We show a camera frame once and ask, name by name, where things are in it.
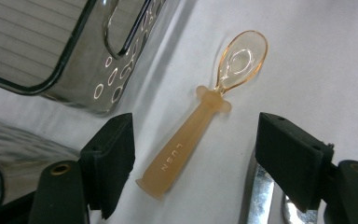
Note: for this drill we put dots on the grey translucent plastic bin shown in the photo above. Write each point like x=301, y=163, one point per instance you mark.
x=84, y=84
x=18, y=149

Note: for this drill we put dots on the amber translucent plastic spoon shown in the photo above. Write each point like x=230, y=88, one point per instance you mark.
x=183, y=146

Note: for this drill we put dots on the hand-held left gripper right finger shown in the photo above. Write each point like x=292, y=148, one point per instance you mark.
x=292, y=158

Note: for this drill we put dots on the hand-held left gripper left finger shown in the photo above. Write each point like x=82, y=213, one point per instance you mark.
x=112, y=161

